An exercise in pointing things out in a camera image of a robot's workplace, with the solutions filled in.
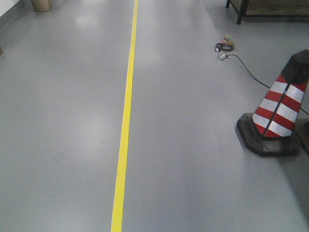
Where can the black metal table frame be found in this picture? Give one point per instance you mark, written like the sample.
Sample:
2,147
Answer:
268,8

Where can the red white traffic cone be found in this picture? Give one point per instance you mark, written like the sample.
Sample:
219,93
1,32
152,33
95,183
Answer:
269,130

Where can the cardboard tube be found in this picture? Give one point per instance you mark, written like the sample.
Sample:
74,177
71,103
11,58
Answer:
41,5

